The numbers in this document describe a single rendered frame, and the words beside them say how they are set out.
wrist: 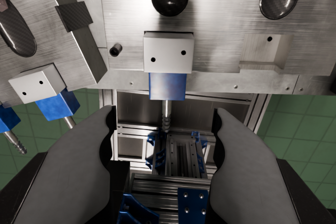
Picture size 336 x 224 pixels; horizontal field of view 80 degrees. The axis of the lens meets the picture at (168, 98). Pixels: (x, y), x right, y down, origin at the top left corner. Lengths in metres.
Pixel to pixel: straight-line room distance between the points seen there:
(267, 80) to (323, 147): 1.49
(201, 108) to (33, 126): 1.15
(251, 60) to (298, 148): 1.50
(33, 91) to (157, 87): 0.17
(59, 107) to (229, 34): 0.25
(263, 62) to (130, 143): 1.02
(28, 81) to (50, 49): 0.05
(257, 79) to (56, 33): 0.30
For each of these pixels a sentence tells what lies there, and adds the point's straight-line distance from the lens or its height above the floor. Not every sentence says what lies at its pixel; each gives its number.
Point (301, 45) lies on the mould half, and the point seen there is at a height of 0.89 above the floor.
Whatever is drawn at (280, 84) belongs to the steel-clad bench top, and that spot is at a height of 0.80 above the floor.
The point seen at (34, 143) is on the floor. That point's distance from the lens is 1.77.
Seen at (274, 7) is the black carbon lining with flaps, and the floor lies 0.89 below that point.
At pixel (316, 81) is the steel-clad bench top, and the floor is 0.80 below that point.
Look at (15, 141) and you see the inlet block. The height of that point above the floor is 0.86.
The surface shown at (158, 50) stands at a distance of 0.20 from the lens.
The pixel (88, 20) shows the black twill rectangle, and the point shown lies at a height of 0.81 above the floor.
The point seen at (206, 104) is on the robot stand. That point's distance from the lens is 1.06.
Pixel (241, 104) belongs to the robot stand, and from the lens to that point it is 1.10.
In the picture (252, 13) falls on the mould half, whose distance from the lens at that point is 0.24.
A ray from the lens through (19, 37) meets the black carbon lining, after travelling 0.33.
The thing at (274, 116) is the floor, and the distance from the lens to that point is 1.49.
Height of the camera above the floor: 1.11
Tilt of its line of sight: 62 degrees down
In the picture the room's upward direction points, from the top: 178 degrees counter-clockwise
